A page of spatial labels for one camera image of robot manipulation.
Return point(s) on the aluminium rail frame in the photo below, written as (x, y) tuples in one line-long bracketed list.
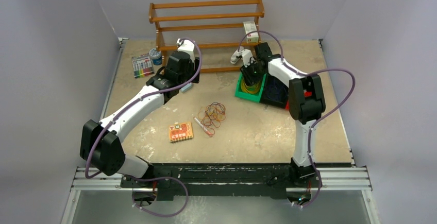
[(332, 178)]

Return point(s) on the wooden shelf rack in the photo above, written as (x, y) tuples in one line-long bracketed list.
[(156, 19)]

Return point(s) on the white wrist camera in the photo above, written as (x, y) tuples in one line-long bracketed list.
[(186, 46), (245, 55)]

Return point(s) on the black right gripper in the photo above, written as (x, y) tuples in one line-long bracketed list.
[(249, 79)]

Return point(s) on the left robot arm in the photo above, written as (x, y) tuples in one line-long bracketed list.
[(101, 141)]

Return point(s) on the white cardboard box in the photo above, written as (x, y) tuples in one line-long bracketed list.
[(250, 28)]

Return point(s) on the marker pen set pack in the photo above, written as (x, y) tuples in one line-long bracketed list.
[(142, 66)]

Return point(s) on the orange snack packet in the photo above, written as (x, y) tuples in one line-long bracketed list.
[(180, 132)]

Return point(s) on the black plastic bin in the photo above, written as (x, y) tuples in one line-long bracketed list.
[(275, 93)]

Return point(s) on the white stapler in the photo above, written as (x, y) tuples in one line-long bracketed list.
[(235, 57)]

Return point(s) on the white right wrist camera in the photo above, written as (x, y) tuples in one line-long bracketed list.
[(245, 55)]

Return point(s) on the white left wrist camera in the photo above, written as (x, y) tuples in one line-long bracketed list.
[(186, 46)]

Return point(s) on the green plastic bin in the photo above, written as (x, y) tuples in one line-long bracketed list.
[(254, 97)]

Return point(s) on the red marker pen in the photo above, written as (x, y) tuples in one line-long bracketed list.
[(203, 127)]

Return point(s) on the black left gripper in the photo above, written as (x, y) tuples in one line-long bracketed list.
[(194, 68)]

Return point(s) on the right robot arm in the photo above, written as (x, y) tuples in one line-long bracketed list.
[(305, 93)]

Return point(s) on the blue round tin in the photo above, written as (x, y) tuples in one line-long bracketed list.
[(155, 56)]

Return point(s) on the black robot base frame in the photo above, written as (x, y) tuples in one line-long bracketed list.
[(226, 180)]

